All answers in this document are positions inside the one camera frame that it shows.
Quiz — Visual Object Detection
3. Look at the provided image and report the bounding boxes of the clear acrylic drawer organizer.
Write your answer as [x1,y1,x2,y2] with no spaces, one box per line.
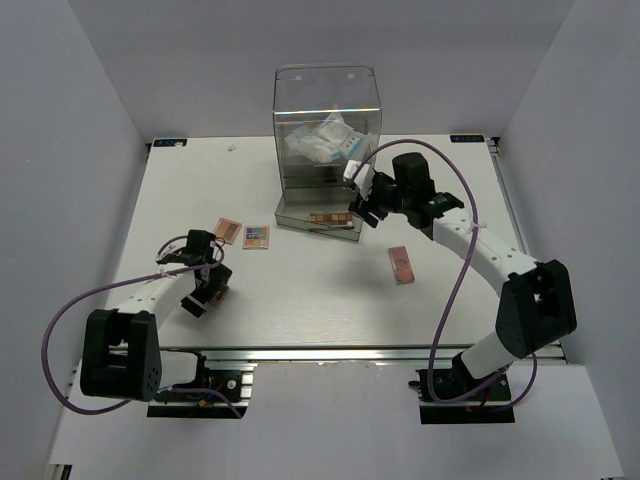
[272,63,382,242]

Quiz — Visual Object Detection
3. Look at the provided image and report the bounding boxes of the pink blush palette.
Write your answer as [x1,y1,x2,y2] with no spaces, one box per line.
[388,246,415,285]

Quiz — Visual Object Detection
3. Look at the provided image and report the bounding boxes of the four-pan nude palette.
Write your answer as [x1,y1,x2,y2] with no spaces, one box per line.
[213,217,242,245]

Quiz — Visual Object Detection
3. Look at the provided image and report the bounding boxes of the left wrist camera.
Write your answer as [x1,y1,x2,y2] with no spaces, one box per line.
[155,244,185,266]

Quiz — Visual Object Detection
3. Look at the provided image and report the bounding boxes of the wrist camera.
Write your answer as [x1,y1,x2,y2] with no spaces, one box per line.
[155,244,185,266]
[343,160,375,200]

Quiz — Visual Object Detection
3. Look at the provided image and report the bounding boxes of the aluminium table rail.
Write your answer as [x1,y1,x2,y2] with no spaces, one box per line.
[89,344,566,364]

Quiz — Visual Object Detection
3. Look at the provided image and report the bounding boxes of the cotton pad bag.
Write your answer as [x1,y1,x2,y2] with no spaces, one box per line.
[316,112,375,162]
[285,125,342,164]

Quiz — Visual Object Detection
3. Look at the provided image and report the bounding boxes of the blue label sticker left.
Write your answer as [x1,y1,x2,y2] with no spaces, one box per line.
[152,139,187,148]

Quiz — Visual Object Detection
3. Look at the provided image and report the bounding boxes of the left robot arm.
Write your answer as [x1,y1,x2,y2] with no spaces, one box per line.
[80,230,232,402]

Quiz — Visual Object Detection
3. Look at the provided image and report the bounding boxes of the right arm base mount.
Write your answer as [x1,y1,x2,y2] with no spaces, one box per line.
[408,358,515,425]

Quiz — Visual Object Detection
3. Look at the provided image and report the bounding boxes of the blue label sticker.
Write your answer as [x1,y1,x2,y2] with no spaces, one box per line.
[449,134,486,143]
[152,139,187,148]

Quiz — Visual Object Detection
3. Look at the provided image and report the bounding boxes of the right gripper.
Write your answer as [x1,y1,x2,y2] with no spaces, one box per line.
[349,172,411,228]

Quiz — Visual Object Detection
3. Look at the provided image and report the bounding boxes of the round-pan orange palette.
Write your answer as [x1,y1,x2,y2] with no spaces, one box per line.
[209,285,229,308]

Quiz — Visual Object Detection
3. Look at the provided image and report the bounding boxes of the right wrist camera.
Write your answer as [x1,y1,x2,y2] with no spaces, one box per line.
[343,160,375,200]

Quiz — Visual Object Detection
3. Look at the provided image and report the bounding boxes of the glitter nine-pan palette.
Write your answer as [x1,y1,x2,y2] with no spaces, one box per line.
[243,226,270,250]

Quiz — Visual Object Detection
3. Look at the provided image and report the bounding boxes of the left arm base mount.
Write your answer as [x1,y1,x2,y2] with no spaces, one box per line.
[147,360,255,420]

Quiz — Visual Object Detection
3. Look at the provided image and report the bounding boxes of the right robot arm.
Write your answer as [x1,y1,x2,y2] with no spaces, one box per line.
[343,153,577,402]

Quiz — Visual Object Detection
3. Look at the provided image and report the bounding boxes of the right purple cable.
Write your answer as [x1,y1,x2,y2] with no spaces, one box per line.
[349,139,540,405]

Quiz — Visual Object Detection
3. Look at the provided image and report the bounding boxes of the blue label sticker right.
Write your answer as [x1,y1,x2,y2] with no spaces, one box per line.
[449,134,486,143]

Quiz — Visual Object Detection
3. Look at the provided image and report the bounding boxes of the brown eyeshadow palette long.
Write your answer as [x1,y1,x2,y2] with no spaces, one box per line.
[309,212,353,229]

